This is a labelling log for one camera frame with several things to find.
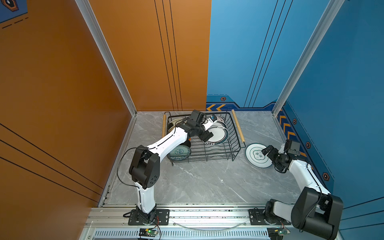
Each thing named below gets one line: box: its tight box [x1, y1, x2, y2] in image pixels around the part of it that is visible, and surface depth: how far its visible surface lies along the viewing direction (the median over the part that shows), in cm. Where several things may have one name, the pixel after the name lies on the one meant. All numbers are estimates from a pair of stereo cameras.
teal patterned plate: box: [168, 145, 192, 160], surface depth 91 cm
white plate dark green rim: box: [203, 125, 229, 146], surface depth 96 cm
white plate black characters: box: [245, 143, 273, 169], surface depth 96 cm
